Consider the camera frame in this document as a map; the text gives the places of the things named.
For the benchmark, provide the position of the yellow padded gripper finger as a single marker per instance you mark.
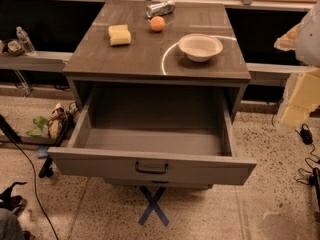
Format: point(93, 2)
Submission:
point(304, 100)

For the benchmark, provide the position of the yellow sponge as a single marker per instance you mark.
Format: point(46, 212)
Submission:
point(119, 35)

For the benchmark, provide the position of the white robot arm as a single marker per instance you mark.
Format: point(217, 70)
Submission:
point(304, 39)

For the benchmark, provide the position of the open grey top drawer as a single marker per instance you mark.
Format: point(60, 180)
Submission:
point(186, 127)

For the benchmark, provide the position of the grey drawer cabinet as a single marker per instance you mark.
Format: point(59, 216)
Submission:
point(154, 58)

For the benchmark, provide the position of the black power adapter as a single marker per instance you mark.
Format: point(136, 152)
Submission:
point(306, 134)

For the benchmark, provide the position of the white bowl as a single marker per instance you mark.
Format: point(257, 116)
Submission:
point(200, 47)

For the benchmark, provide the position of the orange fruit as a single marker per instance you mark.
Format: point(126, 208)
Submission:
point(157, 24)

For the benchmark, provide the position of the silver crushed can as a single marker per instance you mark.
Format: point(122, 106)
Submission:
point(160, 9)

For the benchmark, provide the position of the blue tape cross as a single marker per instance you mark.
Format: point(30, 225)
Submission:
point(153, 206)

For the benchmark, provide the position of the green bag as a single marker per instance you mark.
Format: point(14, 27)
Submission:
point(41, 128)

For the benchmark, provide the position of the clear plastic water bottle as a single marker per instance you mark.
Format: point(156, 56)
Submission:
point(25, 41)

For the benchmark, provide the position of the small round container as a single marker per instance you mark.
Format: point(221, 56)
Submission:
point(14, 47)

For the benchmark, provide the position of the black drawer handle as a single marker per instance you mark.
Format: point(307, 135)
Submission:
point(144, 169)

